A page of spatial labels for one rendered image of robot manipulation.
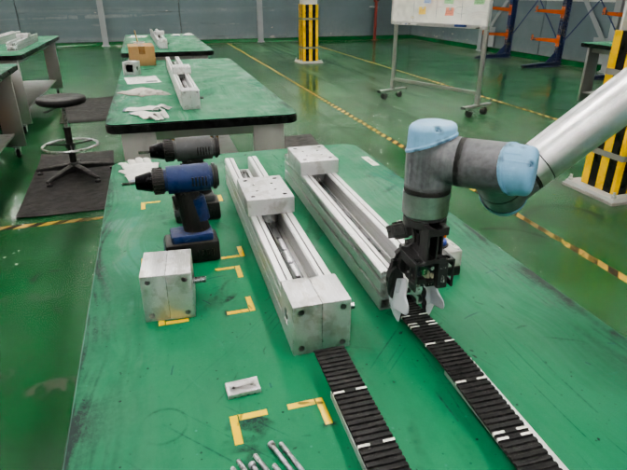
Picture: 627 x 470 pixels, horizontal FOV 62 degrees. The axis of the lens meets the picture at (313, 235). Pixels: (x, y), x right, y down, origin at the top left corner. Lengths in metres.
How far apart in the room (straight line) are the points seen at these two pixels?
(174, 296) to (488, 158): 0.59
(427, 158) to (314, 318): 0.31
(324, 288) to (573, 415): 0.42
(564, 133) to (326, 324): 0.49
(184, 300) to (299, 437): 0.36
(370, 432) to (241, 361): 0.27
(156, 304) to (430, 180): 0.53
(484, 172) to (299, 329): 0.38
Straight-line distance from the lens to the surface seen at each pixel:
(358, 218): 1.27
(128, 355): 0.95
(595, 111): 0.95
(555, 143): 0.93
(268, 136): 2.76
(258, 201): 1.19
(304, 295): 0.87
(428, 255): 0.88
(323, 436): 0.77
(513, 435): 0.76
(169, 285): 0.98
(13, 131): 5.26
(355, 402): 0.77
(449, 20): 6.76
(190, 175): 1.13
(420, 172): 0.82
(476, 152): 0.80
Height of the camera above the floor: 1.33
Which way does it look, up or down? 25 degrees down
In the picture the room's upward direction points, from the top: straight up
